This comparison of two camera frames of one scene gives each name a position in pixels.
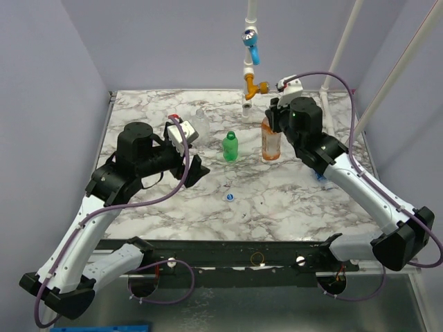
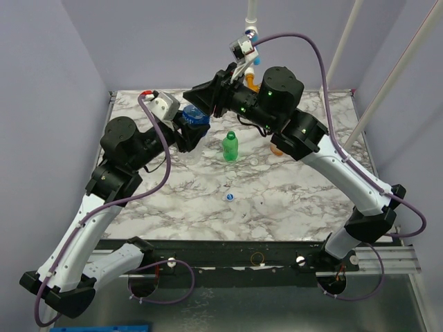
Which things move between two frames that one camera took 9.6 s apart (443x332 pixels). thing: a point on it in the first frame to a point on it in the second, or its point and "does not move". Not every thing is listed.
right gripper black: (273, 117) to (223, 94)
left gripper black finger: (196, 171) to (191, 135)
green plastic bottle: (230, 146) does not move
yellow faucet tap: (253, 88) does not move
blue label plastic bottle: (325, 182) to (195, 114)
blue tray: (124, 328) does not move
